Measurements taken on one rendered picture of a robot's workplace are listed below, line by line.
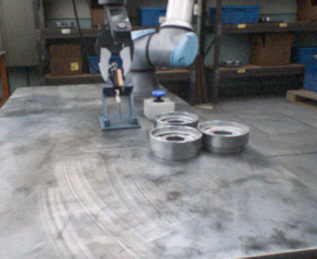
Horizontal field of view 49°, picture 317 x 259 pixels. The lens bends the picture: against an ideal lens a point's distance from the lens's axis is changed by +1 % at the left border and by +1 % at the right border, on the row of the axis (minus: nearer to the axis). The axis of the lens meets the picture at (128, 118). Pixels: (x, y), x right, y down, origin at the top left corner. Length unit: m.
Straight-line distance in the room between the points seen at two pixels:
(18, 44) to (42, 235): 4.11
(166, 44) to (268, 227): 0.79
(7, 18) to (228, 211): 4.18
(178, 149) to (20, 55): 3.96
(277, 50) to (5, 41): 3.43
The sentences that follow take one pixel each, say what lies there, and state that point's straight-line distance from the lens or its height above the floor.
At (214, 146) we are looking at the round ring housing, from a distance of 0.71.
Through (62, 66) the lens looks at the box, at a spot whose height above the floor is 0.57.
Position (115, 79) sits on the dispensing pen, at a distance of 0.90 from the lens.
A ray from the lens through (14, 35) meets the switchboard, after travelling 4.51.
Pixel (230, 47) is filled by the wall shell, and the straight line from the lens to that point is 5.22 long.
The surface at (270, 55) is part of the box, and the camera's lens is 4.92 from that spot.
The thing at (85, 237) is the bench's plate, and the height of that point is 0.80.
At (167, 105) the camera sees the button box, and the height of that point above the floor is 0.84.
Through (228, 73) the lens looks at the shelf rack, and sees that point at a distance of 4.60.
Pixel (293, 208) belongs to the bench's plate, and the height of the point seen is 0.80.
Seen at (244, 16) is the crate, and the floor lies 1.09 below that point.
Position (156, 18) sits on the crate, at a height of 1.10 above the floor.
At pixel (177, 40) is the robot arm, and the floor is 1.00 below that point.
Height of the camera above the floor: 1.06
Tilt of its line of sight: 16 degrees down
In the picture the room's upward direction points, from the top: 1 degrees counter-clockwise
